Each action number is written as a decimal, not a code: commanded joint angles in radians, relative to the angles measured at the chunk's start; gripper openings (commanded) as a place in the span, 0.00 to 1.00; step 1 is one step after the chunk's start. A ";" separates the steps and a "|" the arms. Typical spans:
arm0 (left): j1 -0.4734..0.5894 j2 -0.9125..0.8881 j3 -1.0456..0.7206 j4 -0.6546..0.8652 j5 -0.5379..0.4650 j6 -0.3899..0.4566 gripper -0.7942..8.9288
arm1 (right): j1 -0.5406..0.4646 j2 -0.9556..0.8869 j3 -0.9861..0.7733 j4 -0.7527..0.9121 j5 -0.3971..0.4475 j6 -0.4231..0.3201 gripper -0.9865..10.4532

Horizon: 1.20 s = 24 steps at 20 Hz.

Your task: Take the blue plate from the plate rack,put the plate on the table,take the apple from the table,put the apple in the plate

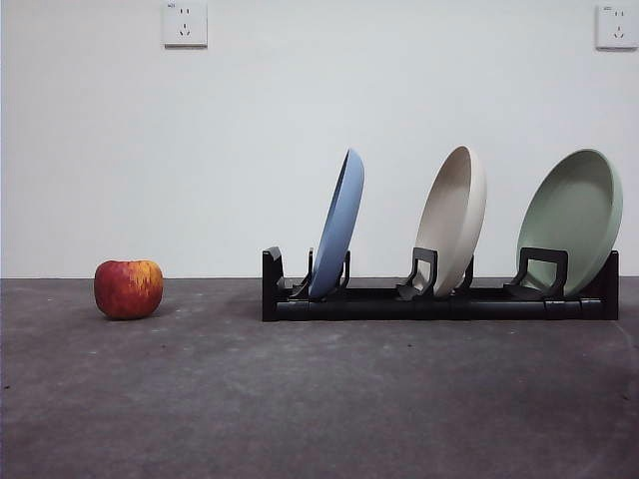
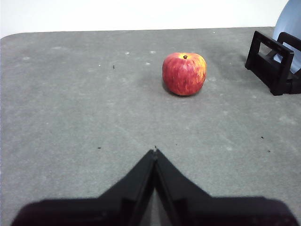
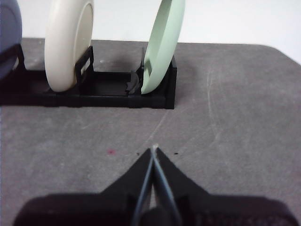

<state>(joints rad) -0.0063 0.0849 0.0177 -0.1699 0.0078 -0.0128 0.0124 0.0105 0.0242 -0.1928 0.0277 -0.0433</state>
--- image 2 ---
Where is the blue plate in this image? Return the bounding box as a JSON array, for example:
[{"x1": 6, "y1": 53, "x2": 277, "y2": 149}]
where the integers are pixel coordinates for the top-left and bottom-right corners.
[{"x1": 272, "y1": 0, "x2": 301, "y2": 73}]

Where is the black plate rack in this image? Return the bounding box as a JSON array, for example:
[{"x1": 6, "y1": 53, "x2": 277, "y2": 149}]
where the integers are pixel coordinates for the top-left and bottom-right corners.
[{"x1": 244, "y1": 30, "x2": 301, "y2": 96}]

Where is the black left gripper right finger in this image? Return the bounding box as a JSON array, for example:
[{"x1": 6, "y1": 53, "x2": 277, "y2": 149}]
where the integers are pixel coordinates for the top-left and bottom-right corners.
[{"x1": 154, "y1": 148, "x2": 300, "y2": 226}]

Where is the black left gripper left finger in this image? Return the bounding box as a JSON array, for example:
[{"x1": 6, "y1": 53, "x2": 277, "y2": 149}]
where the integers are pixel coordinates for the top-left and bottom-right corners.
[{"x1": 10, "y1": 149, "x2": 158, "y2": 226}]

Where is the red yellow apple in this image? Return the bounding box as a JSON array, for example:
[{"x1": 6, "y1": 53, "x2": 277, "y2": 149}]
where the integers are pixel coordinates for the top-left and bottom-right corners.
[{"x1": 162, "y1": 52, "x2": 207, "y2": 97}]

